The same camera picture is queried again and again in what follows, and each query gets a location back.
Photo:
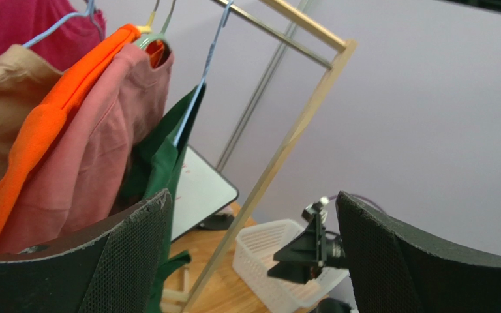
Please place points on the magenta t-shirt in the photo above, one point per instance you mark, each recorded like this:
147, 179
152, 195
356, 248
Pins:
20, 21

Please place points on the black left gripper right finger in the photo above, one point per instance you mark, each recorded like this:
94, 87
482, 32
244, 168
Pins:
396, 267

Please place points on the white whiteboard black frame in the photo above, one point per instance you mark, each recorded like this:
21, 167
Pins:
202, 191

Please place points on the wooden clothes rack frame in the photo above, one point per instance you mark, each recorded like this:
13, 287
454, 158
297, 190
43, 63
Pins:
345, 49

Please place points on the beige t-shirt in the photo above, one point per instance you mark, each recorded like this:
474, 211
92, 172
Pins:
25, 79

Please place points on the mint green hanger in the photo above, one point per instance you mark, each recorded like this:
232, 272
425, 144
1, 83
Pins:
145, 40

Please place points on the metal hanging rod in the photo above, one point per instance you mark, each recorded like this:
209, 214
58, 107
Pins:
281, 37

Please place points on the yellow hanger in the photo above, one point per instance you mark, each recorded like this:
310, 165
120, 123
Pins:
147, 28

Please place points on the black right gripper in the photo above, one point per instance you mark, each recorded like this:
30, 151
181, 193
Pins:
313, 245

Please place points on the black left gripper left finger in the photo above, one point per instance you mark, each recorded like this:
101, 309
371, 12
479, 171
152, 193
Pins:
106, 267

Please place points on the orange t-shirt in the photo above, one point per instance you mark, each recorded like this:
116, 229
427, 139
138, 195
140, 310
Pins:
45, 124

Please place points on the green t-shirt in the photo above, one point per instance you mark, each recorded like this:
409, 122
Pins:
156, 164

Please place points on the white plastic basket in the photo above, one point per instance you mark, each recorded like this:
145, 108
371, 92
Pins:
255, 247

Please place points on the dusty pink t-shirt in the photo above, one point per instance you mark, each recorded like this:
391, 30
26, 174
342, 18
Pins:
77, 183

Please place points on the blue hanger at back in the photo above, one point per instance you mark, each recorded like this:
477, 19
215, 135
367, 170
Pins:
88, 13

